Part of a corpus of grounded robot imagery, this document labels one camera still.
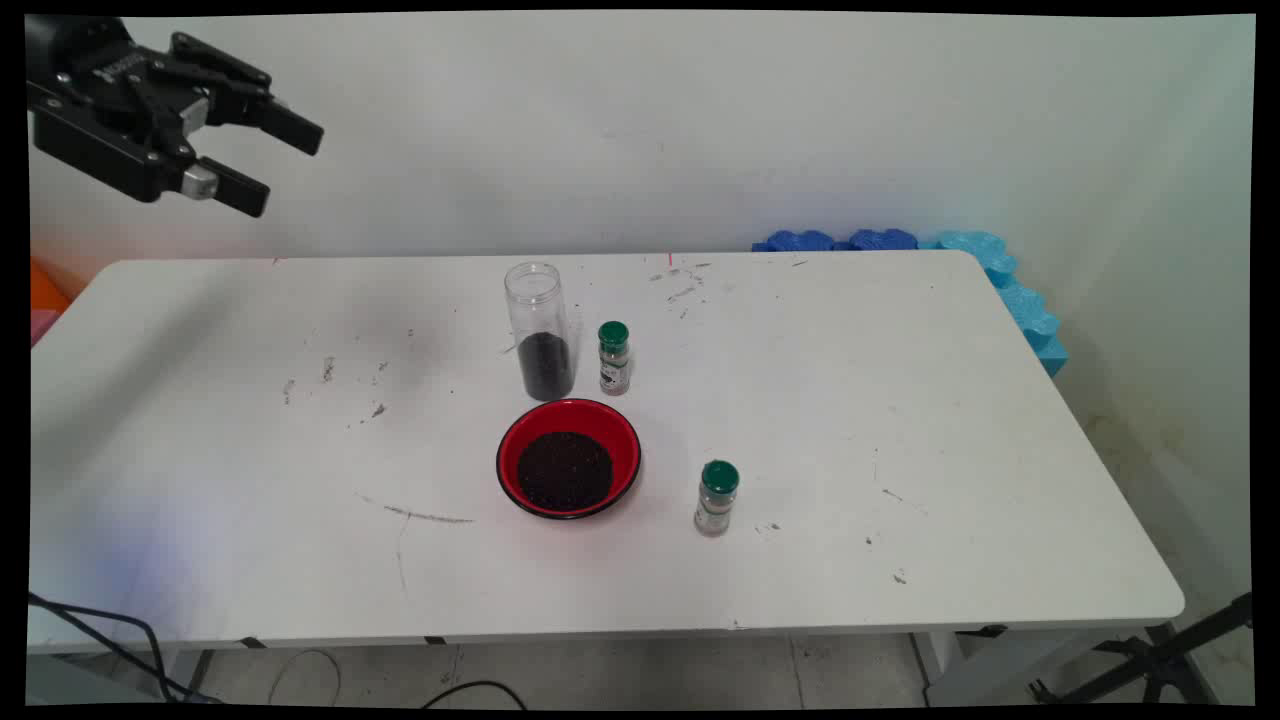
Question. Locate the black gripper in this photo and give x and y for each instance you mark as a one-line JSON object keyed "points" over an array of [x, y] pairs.
{"points": [[85, 60]]}

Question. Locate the clear jar with black seeds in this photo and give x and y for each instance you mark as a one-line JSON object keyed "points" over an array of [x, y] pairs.
{"points": [[545, 365]]}

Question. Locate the orange box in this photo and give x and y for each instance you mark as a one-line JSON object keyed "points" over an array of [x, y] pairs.
{"points": [[45, 288]]}

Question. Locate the green-capped spice bottle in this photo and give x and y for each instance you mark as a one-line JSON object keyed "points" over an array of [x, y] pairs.
{"points": [[614, 360], [717, 495]]}

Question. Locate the red bowl with black seeds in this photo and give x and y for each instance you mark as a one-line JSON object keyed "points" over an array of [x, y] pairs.
{"points": [[565, 470]]}

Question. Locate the light blue foam mat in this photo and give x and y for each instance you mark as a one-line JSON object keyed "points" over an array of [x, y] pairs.
{"points": [[1020, 300]]}

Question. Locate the white table leg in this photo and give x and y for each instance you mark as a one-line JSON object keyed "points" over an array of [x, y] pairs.
{"points": [[1000, 665]]}

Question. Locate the black tripod stand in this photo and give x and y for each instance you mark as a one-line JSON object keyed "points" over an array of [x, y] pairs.
{"points": [[1150, 660]]}

